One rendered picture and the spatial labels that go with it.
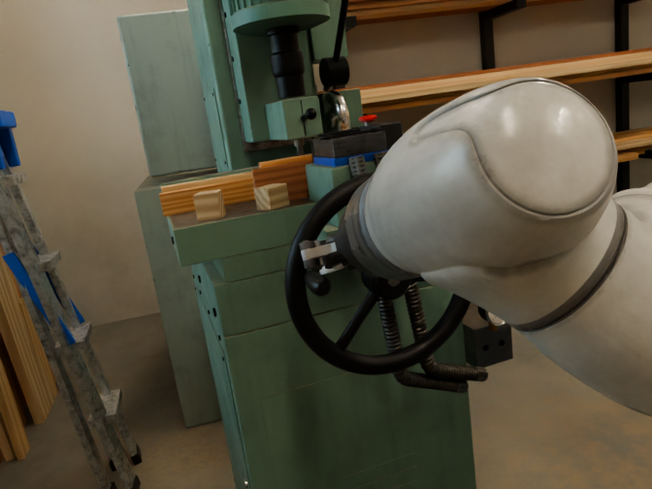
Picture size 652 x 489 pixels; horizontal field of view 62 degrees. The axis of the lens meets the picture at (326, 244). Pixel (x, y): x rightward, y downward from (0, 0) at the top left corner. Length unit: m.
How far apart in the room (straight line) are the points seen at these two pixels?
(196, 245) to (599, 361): 0.63
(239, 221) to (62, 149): 2.58
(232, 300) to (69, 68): 2.63
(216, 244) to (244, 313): 0.12
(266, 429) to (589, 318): 0.72
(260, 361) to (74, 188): 2.58
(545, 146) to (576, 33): 3.96
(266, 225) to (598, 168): 0.65
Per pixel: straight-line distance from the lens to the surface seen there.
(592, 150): 0.29
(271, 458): 1.02
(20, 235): 1.65
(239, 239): 0.87
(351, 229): 0.43
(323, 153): 0.86
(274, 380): 0.96
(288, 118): 0.99
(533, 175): 0.27
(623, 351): 0.36
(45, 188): 3.43
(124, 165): 3.35
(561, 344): 0.36
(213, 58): 1.21
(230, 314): 0.90
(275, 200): 0.89
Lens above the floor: 1.04
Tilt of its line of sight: 14 degrees down
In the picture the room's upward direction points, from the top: 8 degrees counter-clockwise
